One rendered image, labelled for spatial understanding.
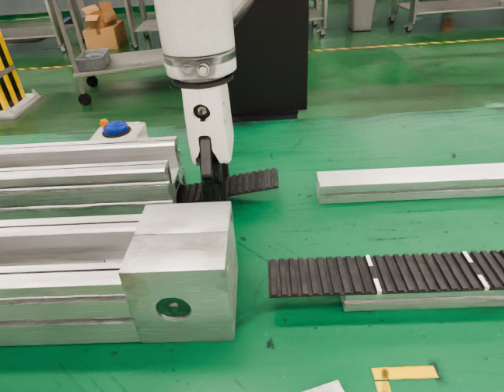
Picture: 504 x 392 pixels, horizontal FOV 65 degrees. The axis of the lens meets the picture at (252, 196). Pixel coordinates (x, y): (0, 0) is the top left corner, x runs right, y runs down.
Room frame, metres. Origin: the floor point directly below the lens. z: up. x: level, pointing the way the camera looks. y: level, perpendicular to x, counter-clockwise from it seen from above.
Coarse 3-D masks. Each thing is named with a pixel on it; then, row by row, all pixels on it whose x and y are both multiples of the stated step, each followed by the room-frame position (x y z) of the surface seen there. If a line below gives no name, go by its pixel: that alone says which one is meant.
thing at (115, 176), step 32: (0, 160) 0.52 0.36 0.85; (32, 160) 0.51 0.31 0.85; (64, 160) 0.51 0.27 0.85; (96, 160) 0.51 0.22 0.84; (128, 160) 0.51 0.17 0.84; (160, 160) 0.46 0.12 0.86; (0, 192) 0.44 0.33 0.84; (32, 192) 0.44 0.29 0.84; (64, 192) 0.44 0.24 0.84; (96, 192) 0.44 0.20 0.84; (128, 192) 0.43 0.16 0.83; (160, 192) 0.43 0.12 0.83
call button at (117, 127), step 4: (108, 124) 0.62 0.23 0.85; (112, 124) 0.62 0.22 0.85; (116, 124) 0.61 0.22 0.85; (120, 124) 0.61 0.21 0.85; (124, 124) 0.61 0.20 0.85; (104, 128) 0.61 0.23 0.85; (108, 128) 0.60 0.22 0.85; (112, 128) 0.60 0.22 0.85; (116, 128) 0.60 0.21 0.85; (120, 128) 0.60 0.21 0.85; (124, 128) 0.61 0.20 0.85; (104, 132) 0.60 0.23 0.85; (108, 132) 0.60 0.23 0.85; (112, 132) 0.60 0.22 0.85; (116, 132) 0.60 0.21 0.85; (120, 132) 0.60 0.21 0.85
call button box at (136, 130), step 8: (128, 128) 0.62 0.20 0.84; (136, 128) 0.62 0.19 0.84; (144, 128) 0.64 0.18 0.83; (96, 136) 0.60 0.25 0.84; (104, 136) 0.60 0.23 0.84; (112, 136) 0.59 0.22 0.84; (120, 136) 0.60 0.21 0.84; (128, 136) 0.59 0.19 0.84; (136, 136) 0.59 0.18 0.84; (144, 136) 0.63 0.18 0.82
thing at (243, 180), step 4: (248, 172) 0.50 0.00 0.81; (240, 176) 0.49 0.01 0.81; (244, 176) 0.50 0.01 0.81; (248, 176) 0.49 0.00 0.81; (240, 180) 0.48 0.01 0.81; (244, 180) 0.48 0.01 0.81; (248, 180) 0.48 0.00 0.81; (236, 184) 0.48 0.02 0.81; (240, 184) 0.47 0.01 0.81; (244, 184) 0.47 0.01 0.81; (248, 184) 0.47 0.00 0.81; (236, 188) 0.47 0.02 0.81; (240, 188) 0.46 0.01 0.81; (244, 188) 0.46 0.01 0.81; (248, 188) 0.46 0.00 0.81; (236, 192) 0.46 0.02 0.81; (240, 192) 0.45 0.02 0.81; (244, 192) 0.45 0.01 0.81; (248, 192) 0.45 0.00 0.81
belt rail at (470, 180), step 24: (408, 168) 0.48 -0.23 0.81; (432, 168) 0.48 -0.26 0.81; (456, 168) 0.47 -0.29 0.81; (480, 168) 0.47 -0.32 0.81; (336, 192) 0.45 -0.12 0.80; (360, 192) 0.45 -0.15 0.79; (384, 192) 0.45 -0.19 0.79; (408, 192) 0.45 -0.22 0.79; (432, 192) 0.44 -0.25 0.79; (456, 192) 0.44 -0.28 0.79; (480, 192) 0.44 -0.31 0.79
